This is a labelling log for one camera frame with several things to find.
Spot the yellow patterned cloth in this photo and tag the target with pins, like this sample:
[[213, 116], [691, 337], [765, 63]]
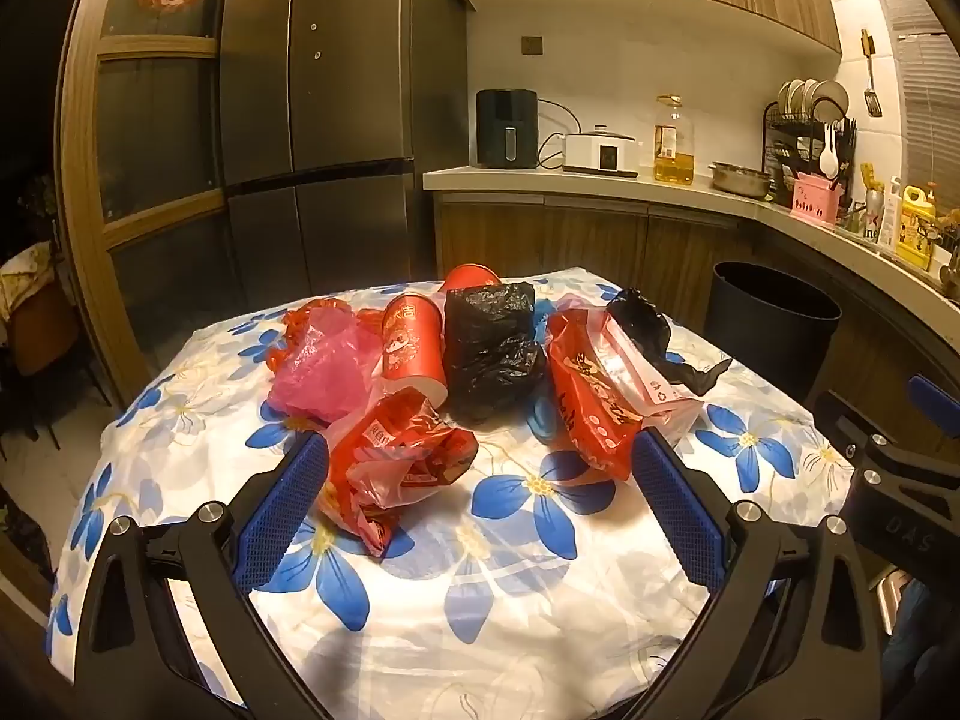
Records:
[[22, 277]]

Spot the yellow detergent jug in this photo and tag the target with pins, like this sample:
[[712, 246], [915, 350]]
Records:
[[916, 229]]

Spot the pink utensil holder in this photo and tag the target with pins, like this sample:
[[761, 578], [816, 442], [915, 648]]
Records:
[[816, 199]]

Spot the white pump bottle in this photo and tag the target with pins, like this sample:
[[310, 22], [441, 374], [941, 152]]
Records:
[[890, 217]]

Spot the yellow sponge brush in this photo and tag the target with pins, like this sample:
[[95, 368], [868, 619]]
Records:
[[870, 176]]

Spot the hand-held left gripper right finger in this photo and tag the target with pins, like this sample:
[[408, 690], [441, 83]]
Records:
[[679, 510]]

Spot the black trash bin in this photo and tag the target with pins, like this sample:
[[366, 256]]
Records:
[[765, 337]]

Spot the blue floral white tablecloth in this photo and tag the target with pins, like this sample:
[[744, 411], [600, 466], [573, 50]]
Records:
[[525, 600]]

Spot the wooden kitchen counter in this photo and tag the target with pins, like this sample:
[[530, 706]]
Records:
[[562, 232]]

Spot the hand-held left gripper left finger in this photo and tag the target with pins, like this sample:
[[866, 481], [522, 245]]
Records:
[[281, 510]]

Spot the red printed paper cup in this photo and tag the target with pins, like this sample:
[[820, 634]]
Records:
[[409, 352], [469, 277]]

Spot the hanging slotted spatula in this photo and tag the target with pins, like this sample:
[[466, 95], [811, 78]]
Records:
[[870, 97]]

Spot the white electric cooker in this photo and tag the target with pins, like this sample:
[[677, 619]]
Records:
[[600, 154]]

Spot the black air fryer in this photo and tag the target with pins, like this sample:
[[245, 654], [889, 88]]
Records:
[[506, 127]]

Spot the person's leg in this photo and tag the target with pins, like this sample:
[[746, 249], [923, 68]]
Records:
[[926, 637]]

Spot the large black plastic bag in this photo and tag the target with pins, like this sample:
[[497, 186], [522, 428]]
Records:
[[487, 360]]

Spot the dark steel refrigerator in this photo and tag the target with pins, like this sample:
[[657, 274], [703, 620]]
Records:
[[337, 90]]

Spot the dark wall outlet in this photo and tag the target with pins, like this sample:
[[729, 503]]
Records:
[[532, 46]]

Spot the large white plate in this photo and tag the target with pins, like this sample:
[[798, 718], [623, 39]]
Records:
[[834, 99]]

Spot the silver beer can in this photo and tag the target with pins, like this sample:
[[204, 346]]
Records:
[[874, 214]]

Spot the thin red plastic bag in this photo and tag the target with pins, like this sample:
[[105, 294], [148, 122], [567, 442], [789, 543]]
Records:
[[300, 317]]

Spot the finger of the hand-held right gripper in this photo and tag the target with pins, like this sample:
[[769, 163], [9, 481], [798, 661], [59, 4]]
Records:
[[936, 396], [862, 435]]

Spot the small black plastic bag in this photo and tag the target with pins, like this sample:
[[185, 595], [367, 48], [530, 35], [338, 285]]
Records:
[[637, 322]]

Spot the cooking oil bottle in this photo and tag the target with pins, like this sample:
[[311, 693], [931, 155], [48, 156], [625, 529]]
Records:
[[673, 157]]

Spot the steel basin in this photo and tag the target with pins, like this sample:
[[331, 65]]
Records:
[[739, 180]]

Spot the translucent plastic bag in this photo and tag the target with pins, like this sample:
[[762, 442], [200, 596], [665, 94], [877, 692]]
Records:
[[649, 386]]

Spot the red gold-lettered plastic bag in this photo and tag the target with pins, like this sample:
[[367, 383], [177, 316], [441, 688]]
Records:
[[592, 405]]

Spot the black dish rack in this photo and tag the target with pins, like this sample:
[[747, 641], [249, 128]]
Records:
[[780, 142]]

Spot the pink plastic bag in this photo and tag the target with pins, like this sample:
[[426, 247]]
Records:
[[322, 371]]

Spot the white spoon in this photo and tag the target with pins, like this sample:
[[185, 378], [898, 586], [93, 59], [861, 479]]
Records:
[[827, 157]]

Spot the wooden glass-panel door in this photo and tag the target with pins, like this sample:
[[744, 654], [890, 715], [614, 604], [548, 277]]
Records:
[[82, 127]]

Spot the brown chair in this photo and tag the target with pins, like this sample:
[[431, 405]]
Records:
[[45, 330]]

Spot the window blind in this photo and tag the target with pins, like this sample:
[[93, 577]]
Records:
[[930, 105]]

